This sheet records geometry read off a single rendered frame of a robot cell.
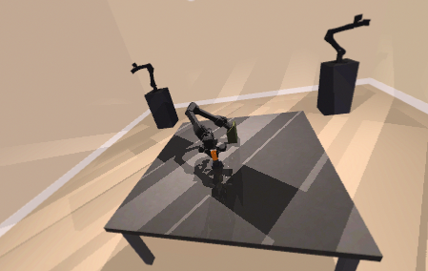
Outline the orange knob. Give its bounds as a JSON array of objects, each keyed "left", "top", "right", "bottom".
[{"left": 211, "top": 150, "right": 218, "bottom": 160}]

